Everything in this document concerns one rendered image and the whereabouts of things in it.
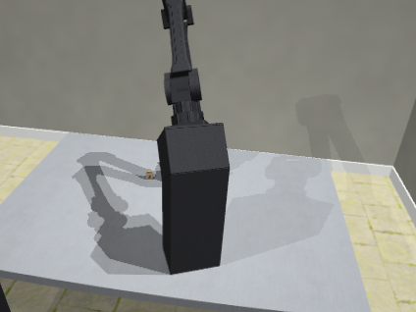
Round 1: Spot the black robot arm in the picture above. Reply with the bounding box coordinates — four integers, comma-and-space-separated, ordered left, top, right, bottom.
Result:
161, 0, 209, 127

